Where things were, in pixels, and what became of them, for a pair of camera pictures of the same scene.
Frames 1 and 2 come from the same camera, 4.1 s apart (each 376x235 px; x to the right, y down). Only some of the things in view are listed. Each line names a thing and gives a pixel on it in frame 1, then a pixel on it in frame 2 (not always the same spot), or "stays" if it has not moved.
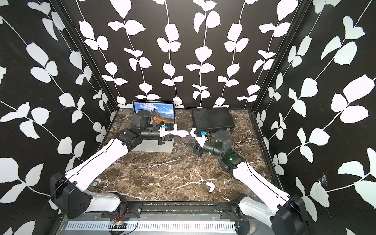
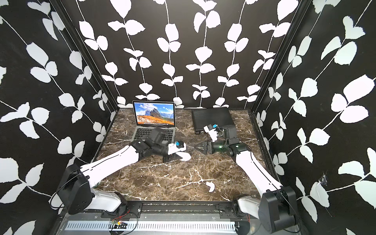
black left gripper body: [162, 140] to [167, 157]
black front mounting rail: [223, 209] stays
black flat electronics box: [213, 119] stays
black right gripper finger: [193, 147] to [201, 150]
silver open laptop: [162, 111] stays
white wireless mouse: [181, 133] to [185, 155]
